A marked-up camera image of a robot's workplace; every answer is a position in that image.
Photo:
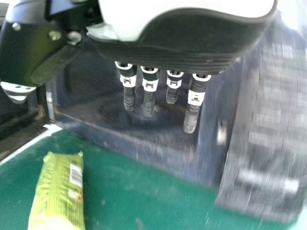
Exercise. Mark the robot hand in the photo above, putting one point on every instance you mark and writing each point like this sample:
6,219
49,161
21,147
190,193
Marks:
182,31

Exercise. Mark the yellow-green biscuit packet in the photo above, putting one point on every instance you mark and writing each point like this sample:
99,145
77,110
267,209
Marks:
60,187

